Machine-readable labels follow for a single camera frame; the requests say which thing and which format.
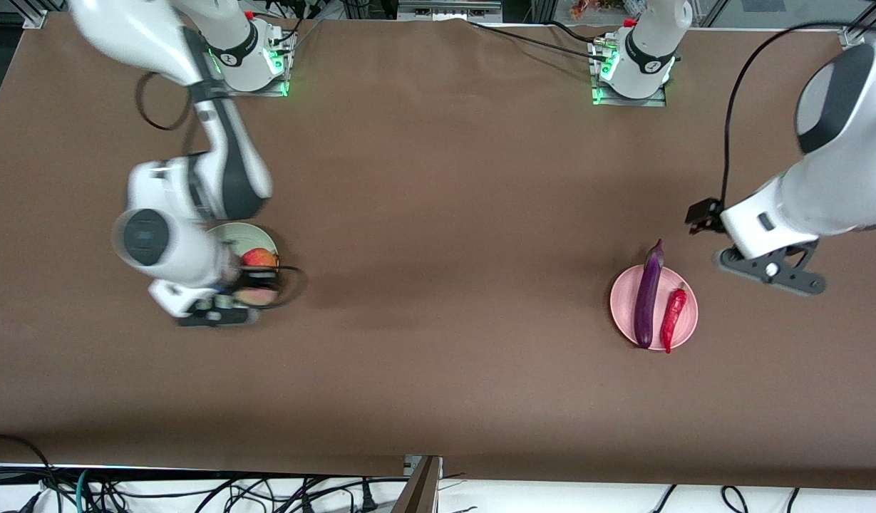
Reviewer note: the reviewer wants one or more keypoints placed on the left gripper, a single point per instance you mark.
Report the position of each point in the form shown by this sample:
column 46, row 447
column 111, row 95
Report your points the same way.
column 704, row 214

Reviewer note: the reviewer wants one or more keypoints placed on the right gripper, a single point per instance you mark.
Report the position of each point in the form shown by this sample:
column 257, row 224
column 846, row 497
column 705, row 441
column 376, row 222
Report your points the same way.
column 246, row 283

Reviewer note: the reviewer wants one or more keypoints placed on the pink green peach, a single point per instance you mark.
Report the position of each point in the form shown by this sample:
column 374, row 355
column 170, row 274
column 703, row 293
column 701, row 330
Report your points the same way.
column 258, row 297

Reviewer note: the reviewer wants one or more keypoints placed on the red apple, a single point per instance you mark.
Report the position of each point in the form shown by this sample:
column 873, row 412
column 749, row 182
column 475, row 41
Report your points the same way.
column 259, row 258

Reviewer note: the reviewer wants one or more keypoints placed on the purple eggplant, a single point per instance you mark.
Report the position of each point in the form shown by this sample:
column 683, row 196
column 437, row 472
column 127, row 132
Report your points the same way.
column 648, row 299

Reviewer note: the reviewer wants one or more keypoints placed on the red chili pepper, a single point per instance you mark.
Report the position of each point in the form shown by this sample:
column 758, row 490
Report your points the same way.
column 673, row 313

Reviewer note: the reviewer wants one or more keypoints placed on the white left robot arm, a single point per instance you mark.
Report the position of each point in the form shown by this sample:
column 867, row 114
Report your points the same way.
column 851, row 142

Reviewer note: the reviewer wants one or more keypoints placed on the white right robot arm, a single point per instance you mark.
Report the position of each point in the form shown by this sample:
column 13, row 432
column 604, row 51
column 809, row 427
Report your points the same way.
column 231, row 164

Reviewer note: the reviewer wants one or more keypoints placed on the pale green round plate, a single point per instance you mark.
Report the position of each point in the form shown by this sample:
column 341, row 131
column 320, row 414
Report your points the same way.
column 245, row 235

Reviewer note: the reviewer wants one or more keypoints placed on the pink round plate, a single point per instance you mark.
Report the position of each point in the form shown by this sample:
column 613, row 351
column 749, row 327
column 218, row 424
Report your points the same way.
column 626, row 306

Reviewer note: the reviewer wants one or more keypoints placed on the brown table cover sheet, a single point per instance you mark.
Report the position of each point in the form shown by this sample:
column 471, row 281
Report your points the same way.
column 409, row 370

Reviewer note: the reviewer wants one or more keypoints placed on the colourful toy pile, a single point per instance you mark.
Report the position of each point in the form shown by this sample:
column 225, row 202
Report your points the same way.
column 601, row 8

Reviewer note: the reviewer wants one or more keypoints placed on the black power plug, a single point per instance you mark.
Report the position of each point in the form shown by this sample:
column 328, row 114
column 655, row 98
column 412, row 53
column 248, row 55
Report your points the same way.
column 368, row 499

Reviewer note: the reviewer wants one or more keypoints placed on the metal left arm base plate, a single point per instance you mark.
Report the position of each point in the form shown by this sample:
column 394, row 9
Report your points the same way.
column 601, row 100

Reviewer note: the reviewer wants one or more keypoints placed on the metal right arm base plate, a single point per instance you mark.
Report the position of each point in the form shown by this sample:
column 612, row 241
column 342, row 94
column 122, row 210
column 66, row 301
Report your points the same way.
column 281, row 87

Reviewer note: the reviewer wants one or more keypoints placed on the aluminium frame profile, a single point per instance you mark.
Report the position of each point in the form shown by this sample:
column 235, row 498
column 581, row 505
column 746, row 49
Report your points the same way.
column 854, row 37
column 42, row 16

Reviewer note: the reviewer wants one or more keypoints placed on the aluminium profile post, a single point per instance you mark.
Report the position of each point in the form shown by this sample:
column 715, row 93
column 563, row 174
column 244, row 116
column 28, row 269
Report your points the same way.
column 418, row 491

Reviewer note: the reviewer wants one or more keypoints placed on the metal frame bracket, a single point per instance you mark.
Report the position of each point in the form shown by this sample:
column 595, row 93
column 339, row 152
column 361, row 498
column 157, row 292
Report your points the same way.
column 448, row 8

